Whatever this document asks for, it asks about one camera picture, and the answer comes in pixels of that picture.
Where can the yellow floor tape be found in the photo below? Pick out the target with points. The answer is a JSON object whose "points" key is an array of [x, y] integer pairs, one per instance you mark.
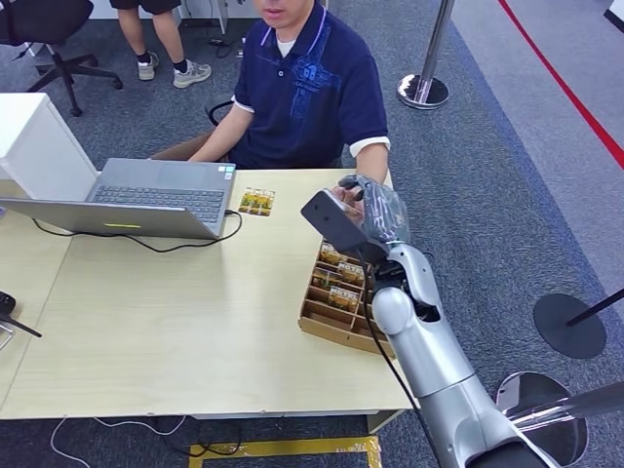
{"points": [[292, 447]]}

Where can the cardboard card organizer box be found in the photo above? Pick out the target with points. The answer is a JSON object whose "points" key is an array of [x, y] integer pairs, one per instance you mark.
{"points": [[327, 323]]}

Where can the chrome stanchion with mirror base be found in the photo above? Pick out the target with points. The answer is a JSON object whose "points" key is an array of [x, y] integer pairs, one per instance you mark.
{"points": [[551, 416]]}

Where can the white board with black edge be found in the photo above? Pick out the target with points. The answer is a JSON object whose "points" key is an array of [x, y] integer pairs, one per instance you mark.
{"points": [[615, 13]]}

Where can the brown chair with black armrest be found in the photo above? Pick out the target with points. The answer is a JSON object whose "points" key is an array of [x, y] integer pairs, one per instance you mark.
{"points": [[185, 148]]}

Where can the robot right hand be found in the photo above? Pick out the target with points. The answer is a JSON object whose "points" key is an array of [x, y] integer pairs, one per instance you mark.
{"points": [[387, 216]]}

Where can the grey laptop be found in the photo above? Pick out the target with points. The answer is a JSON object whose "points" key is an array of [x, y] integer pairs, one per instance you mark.
{"points": [[161, 187]]}

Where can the seated person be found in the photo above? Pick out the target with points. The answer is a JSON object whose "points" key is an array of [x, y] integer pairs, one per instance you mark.
{"points": [[312, 97]]}

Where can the standing person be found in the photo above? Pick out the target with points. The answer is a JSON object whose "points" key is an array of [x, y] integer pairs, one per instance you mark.
{"points": [[161, 32]]}

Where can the person's left forearm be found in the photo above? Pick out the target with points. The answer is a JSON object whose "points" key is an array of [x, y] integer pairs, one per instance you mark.
{"points": [[373, 165]]}

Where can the person's left hand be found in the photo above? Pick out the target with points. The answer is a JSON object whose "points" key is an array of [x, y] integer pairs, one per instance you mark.
{"points": [[347, 201]]}

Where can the black office chair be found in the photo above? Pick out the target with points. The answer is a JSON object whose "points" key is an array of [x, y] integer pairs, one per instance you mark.
{"points": [[48, 26]]}

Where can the dark wrist camera box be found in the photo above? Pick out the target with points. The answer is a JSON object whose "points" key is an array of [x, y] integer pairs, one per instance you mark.
{"points": [[336, 226]]}

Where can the black stanchion base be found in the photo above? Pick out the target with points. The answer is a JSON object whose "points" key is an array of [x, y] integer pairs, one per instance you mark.
{"points": [[567, 326]]}

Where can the chrome stanchion post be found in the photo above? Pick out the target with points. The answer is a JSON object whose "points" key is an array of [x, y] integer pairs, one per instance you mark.
{"points": [[428, 71]]}

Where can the black handheld radio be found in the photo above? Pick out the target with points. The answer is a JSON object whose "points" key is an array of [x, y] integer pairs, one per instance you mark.
{"points": [[6, 303]]}

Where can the yellow green card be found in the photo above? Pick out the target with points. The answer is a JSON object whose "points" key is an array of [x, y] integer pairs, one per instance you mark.
{"points": [[256, 201]]}

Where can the metal bracket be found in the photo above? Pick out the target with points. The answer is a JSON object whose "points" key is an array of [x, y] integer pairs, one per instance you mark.
{"points": [[4, 336]]}

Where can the person's right forearm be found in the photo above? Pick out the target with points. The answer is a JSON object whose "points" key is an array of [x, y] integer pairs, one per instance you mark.
{"points": [[222, 139]]}

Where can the red floor tape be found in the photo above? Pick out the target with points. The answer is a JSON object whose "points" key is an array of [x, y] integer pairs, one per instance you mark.
{"points": [[565, 87]]}

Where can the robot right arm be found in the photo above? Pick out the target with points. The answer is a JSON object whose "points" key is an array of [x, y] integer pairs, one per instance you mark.
{"points": [[438, 362]]}

